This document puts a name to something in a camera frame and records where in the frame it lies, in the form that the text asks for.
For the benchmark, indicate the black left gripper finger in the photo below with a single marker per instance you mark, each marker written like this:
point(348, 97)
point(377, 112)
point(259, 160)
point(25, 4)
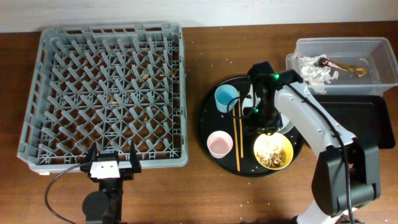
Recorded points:
point(133, 158)
point(91, 154)

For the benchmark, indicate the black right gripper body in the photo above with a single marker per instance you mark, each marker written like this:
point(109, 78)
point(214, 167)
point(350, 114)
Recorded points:
point(265, 116)

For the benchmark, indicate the grey round plate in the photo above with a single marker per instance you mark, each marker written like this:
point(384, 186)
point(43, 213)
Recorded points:
point(284, 125)

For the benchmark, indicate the wooden chopstick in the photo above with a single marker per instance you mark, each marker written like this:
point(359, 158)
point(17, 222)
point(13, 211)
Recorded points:
point(236, 141)
point(240, 127)

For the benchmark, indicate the yellow bowl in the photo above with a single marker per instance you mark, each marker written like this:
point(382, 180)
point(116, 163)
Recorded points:
point(274, 152)

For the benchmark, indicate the light blue plastic cup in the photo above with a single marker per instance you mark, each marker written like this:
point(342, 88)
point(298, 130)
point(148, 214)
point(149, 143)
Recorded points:
point(226, 96)

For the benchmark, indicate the pink plastic cup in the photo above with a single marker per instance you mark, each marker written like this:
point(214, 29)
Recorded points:
point(219, 144)

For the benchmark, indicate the white paper napkin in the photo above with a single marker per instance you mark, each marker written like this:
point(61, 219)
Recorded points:
point(315, 75)

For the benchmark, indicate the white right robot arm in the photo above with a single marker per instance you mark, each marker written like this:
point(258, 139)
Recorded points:
point(347, 174)

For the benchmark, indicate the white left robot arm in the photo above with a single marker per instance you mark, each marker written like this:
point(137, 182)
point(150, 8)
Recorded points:
point(105, 204)

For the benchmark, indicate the grey plastic dishwasher rack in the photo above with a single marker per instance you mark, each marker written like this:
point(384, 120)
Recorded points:
point(118, 87)

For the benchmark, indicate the black rectangular waste tray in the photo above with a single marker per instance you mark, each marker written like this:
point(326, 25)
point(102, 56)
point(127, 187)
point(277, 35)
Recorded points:
point(364, 115)

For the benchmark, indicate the clear plastic waste bin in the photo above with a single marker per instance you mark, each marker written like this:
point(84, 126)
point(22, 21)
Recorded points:
point(373, 53)

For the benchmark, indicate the round black serving tray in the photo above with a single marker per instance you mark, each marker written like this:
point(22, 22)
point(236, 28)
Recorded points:
point(209, 120)

